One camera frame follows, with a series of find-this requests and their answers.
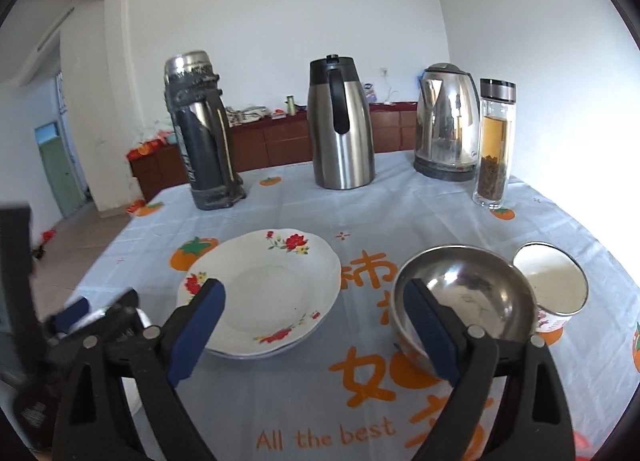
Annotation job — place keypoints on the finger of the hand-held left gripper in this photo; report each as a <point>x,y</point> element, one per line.
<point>117,311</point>
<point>74,313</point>

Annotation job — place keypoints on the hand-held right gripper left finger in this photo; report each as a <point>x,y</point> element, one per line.
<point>197,333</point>

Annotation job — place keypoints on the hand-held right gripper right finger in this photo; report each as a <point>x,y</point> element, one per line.
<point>431,336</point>

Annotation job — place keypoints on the stainless steel bowl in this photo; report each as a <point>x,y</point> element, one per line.
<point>470,286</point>

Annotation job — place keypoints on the white floral plate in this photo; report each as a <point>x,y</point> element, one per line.
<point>300,342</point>
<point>265,291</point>

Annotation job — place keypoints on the green door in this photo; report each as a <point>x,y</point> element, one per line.
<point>60,176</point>

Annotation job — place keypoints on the persimmon print tablecloth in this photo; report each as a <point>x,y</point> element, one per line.
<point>350,221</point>

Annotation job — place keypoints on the colourful clutter pile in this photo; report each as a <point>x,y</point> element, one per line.
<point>150,147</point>

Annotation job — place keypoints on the dark worn thermos flask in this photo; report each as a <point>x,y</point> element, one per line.
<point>200,151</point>

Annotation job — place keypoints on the brown wooden cabinet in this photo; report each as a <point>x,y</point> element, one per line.
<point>270,146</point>

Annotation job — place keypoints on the glass tea bottle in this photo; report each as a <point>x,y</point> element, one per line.
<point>495,141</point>

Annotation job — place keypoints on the stainless steel electric kettle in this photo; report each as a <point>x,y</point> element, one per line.
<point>445,126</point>

